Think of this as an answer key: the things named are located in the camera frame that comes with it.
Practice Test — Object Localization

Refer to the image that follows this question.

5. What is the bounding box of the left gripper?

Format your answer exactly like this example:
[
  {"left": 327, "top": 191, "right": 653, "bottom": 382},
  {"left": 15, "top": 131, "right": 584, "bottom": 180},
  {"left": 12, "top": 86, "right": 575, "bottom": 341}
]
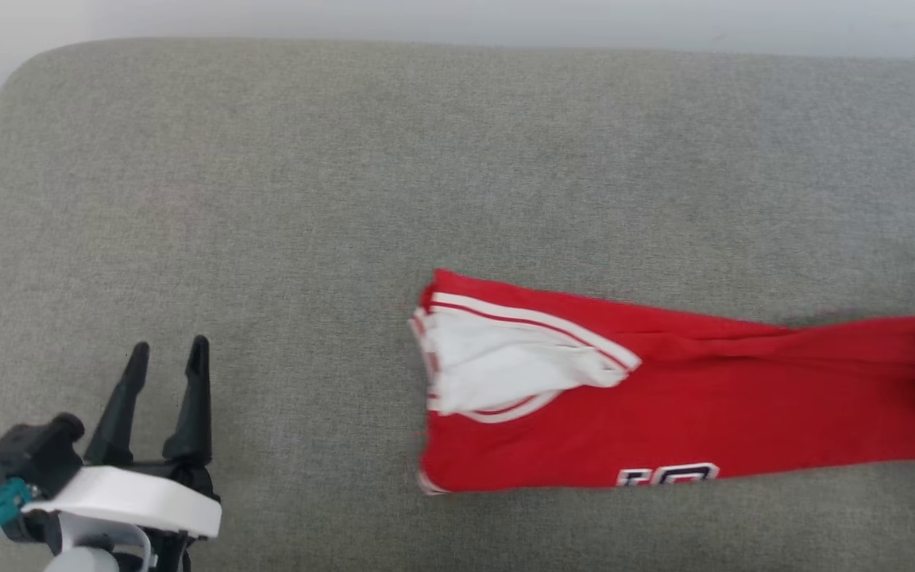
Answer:
[{"left": 21, "top": 334, "right": 223, "bottom": 540}]

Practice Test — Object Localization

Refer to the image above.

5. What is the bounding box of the grey fabric sofa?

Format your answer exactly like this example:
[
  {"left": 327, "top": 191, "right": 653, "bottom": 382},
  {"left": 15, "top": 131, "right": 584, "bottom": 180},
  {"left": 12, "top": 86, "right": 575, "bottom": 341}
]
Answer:
[{"left": 0, "top": 37, "right": 915, "bottom": 572}]

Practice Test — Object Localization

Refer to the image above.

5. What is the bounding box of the red jersey with white trim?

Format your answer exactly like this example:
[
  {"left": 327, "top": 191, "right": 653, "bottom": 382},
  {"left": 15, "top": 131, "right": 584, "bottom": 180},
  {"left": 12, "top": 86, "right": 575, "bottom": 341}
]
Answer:
[{"left": 408, "top": 269, "right": 915, "bottom": 497}]

